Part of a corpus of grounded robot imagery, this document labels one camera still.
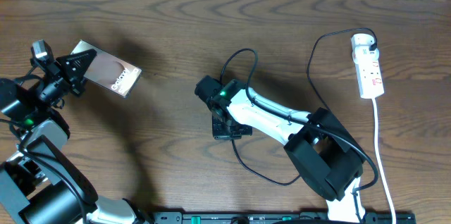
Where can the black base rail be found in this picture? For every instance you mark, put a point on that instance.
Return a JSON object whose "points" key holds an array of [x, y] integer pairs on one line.
{"points": [[266, 218]]}

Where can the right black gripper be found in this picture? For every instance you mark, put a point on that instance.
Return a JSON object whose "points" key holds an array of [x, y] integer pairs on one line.
{"points": [[218, 134]]}

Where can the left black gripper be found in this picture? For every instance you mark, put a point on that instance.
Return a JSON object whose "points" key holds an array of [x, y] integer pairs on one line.
{"points": [[67, 75]]}

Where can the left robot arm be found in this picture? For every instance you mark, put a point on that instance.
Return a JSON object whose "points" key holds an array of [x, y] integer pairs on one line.
{"points": [[38, 183]]}

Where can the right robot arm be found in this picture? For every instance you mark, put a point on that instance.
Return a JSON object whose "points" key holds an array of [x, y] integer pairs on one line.
{"points": [[320, 148]]}

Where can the Galaxy smartphone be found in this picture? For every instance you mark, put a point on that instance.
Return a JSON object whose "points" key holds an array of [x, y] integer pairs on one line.
{"points": [[109, 71]]}

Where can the white power strip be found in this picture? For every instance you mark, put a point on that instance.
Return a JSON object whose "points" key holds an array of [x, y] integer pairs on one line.
{"points": [[369, 78]]}

